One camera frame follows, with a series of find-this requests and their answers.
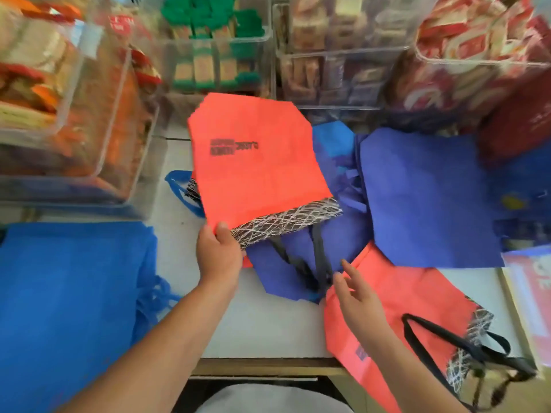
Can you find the person's left hand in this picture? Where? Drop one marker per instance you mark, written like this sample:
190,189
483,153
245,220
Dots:
218,258

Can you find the person's right hand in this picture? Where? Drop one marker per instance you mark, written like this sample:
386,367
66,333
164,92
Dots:
360,307

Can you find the person's left thumb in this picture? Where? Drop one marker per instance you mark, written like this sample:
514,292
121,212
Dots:
224,233

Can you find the person's right thumb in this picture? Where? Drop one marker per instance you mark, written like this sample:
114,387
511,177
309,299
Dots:
340,290

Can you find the orange tote bag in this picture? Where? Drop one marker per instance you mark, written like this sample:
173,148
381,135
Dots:
258,167
413,296

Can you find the person's right forearm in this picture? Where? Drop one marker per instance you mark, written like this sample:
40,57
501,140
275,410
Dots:
409,374

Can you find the person's left forearm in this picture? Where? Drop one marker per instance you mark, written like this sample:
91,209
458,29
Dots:
150,356

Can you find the purple-blue fabric bag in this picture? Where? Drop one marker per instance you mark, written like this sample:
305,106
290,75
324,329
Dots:
344,236
430,197

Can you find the bright blue fabric bag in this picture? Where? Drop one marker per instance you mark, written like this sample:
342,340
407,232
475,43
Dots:
64,305
180,189

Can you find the clear plastic bin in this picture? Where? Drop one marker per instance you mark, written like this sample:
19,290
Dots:
344,103
142,176
473,66
258,68

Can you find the person's white shirt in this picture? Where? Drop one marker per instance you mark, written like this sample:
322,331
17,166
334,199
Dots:
275,400

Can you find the pile of green snack packets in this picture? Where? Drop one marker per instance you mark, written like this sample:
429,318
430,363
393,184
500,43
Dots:
206,47

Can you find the pink and red box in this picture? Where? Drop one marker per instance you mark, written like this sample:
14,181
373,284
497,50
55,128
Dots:
531,296

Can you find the dark blue bag, yellow mark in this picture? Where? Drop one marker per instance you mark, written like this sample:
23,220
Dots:
523,202

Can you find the pile of brown snack packets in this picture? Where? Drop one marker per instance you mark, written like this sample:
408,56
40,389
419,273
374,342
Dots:
331,51

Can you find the pile of orange snack packets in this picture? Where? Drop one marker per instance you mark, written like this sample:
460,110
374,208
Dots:
51,90

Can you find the dark red fabric bag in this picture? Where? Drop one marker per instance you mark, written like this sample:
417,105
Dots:
521,120

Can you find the pile of red snack packets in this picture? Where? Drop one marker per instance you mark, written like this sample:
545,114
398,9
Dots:
465,47

